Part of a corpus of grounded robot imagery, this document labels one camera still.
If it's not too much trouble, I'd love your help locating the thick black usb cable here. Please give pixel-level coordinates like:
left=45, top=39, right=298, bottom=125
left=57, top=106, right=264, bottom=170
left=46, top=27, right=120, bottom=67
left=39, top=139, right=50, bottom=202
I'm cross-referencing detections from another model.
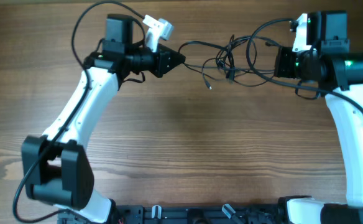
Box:
left=177, top=34, right=282, bottom=88

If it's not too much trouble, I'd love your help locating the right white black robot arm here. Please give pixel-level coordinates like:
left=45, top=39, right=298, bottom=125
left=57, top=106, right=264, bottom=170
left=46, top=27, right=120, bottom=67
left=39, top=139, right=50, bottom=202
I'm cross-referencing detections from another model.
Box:
left=275, top=11, right=363, bottom=223

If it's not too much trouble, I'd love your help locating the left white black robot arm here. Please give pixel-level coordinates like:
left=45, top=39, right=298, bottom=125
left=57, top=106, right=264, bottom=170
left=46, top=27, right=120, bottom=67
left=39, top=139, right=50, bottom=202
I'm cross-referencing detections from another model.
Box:
left=21, top=14, right=185, bottom=223

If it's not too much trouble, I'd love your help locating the black mounting rail base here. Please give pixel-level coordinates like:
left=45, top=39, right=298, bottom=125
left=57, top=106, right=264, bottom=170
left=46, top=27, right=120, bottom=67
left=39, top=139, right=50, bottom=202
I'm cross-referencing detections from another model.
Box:
left=109, top=204, right=277, bottom=224

